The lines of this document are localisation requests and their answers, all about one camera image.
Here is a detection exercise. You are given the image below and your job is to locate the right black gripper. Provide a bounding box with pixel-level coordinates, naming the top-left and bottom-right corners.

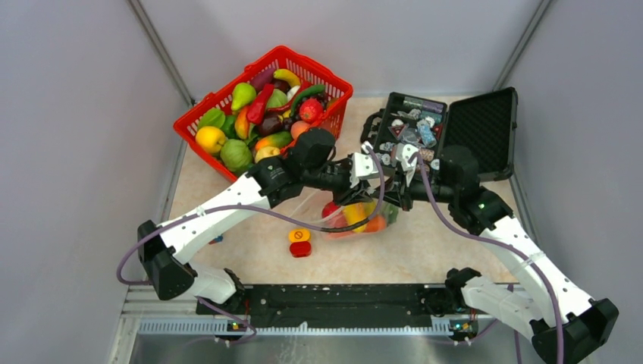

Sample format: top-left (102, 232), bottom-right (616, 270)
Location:
top-left (370, 166), bottom-right (456, 212)

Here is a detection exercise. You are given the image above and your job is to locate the red toy apple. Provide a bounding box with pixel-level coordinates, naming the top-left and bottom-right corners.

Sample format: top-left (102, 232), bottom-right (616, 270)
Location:
top-left (321, 201), bottom-right (347, 228)

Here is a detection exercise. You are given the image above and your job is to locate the yellow orange toy mango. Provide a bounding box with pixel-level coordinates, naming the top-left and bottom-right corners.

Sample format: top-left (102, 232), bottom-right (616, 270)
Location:
top-left (343, 202), bottom-right (369, 230)

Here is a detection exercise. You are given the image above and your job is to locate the orange toy carrot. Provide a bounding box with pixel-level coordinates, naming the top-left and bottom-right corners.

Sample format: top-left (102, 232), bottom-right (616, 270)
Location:
top-left (330, 215), bottom-right (387, 238)

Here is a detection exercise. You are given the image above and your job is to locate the clear zip top bag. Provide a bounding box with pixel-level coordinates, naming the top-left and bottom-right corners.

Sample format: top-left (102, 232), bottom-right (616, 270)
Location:
top-left (293, 192), bottom-right (400, 240)

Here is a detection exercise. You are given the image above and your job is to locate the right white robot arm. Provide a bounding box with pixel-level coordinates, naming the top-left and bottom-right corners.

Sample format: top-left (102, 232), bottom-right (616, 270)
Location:
top-left (387, 144), bottom-right (619, 363)

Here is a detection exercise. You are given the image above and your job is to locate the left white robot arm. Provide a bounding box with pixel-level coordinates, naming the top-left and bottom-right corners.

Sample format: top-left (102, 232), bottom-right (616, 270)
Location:
top-left (136, 127), bottom-right (384, 314)

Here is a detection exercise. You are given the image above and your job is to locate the poker chips row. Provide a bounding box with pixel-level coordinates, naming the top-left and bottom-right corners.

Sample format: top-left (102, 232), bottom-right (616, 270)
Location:
top-left (362, 93), bottom-right (447, 168)

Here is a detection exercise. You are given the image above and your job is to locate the yellow and red button toy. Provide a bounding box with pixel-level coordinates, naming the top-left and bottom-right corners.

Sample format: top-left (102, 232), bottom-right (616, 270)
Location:
top-left (288, 228), bottom-right (312, 258)

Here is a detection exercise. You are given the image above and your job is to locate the green toy cucumber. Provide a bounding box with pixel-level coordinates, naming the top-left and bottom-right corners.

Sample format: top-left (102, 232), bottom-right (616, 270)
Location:
top-left (290, 84), bottom-right (325, 116)

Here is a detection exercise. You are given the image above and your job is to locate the red toy chili pepper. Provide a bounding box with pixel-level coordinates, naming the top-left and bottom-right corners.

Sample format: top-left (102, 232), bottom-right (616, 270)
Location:
top-left (246, 83), bottom-right (274, 124)

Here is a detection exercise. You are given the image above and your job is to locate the black open case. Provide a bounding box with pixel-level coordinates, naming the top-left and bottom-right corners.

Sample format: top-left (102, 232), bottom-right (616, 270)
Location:
top-left (360, 87), bottom-right (519, 182)

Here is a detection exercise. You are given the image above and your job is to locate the green toy pear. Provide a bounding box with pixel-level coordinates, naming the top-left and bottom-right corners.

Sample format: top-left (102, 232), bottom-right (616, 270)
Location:
top-left (231, 83), bottom-right (257, 111)

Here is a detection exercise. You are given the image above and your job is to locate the yellow toy lemon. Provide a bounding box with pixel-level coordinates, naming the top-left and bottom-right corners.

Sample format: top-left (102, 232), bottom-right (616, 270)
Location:
top-left (195, 126), bottom-right (227, 155)

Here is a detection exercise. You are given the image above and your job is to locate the red plastic basket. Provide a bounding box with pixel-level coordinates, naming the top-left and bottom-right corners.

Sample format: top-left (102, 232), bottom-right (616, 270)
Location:
top-left (174, 45), bottom-right (353, 183)

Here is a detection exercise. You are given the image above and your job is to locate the red blue building block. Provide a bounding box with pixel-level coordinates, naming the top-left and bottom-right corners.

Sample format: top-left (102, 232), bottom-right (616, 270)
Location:
top-left (209, 235), bottom-right (224, 245)

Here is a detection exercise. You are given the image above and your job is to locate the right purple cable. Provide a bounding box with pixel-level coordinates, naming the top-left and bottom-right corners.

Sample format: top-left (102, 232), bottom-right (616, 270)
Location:
top-left (414, 152), bottom-right (566, 364)

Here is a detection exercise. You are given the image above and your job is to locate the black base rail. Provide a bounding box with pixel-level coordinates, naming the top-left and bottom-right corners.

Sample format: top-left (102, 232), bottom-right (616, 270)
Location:
top-left (196, 284), bottom-right (483, 337)

